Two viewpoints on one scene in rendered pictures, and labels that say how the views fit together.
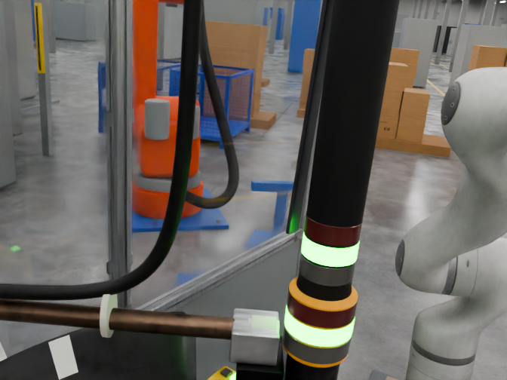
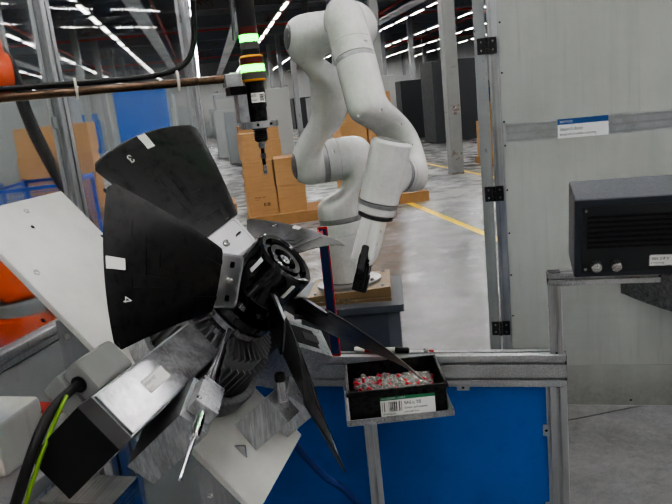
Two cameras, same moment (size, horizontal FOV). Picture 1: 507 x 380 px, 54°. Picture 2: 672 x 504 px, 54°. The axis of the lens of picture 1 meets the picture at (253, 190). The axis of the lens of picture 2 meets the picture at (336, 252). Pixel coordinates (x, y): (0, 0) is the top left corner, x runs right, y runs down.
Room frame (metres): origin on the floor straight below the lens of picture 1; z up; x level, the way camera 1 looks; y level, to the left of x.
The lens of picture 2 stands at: (-0.91, 0.26, 1.47)
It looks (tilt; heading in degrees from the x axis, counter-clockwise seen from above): 13 degrees down; 340
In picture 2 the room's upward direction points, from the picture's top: 6 degrees counter-clockwise
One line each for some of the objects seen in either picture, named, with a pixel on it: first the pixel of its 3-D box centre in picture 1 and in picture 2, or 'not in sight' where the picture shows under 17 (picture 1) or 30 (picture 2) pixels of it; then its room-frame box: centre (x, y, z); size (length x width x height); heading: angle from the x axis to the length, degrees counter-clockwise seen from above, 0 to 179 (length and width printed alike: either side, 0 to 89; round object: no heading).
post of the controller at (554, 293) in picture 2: not in sight; (555, 312); (0.27, -0.69, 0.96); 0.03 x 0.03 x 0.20; 55
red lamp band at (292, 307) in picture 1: (321, 300); (251, 61); (0.28, -0.05, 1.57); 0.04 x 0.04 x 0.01
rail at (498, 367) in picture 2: not in sight; (377, 368); (0.52, -0.34, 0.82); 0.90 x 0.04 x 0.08; 55
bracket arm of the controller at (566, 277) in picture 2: not in sight; (601, 276); (0.21, -0.77, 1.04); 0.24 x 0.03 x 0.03; 55
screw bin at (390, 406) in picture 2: not in sight; (394, 387); (0.34, -0.30, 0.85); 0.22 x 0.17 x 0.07; 70
